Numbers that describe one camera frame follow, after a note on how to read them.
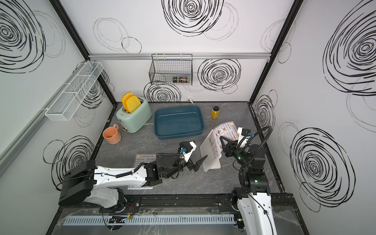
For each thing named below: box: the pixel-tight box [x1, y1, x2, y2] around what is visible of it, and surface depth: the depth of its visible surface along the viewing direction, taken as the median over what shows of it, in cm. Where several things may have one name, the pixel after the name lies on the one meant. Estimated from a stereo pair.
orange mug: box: [102, 123, 122, 145], surface depth 96 cm
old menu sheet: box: [208, 120, 239, 159], surface depth 75 cm
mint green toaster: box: [116, 91, 153, 134], surface depth 96 cm
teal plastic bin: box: [153, 105, 205, 140], surface depth 111 cm
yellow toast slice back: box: [121, 91, 135, 112], surface depth 95 cm
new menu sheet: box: [133, 153, 157, 169], surface depth 91 cm
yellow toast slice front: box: [125, 94, 142, 114], surface depth 96 cm
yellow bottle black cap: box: [211, 105, 220, 119], surface depth 107 cm
